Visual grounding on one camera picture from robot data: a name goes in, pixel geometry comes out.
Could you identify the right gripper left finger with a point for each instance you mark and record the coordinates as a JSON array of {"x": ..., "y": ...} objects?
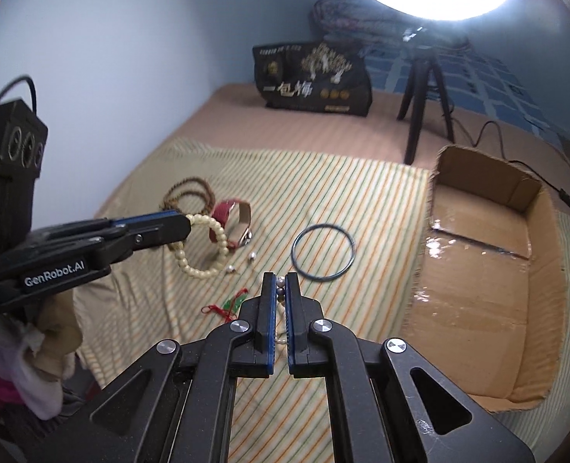
[{"x": 265, "y": 326}]

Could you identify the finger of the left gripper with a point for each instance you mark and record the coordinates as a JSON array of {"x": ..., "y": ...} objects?
[
  {"x": 155, "y": 238},
  {"x": 157, "y": 220}
]

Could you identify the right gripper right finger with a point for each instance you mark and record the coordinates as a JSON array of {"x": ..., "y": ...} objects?
[{"x": 295, "y": 323}]

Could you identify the red leather strap watch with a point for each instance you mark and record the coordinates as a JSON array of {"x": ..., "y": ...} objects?
[{"x": 234, "y": 216}]

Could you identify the white gloved left hand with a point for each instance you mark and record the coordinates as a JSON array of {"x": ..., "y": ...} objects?
[{"x": 35, "y": 358}]

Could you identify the striped yellow cloth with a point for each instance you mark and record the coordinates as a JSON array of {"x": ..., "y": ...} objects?
[{"x": 148, "y": 298}]

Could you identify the open cardboard box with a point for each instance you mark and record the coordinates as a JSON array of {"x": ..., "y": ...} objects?
[{"x": 489, "y": 297}]

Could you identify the black snack bag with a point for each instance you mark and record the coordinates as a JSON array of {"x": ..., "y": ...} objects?
[{"x": 318, "y": 77}]

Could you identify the folded floral quilt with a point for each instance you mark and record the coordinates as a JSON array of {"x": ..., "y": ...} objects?
[{"x": 368, "y": 22}]

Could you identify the black tripod stand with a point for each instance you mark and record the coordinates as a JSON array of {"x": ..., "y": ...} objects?
[{"x": 424, "y": 64}]

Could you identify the blue checkered pillow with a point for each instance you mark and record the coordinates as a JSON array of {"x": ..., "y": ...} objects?
[{"x": 474, "y": 82}]

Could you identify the black camera box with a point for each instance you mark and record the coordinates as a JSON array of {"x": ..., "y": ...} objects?
[{"x": 23, "y": 137}]

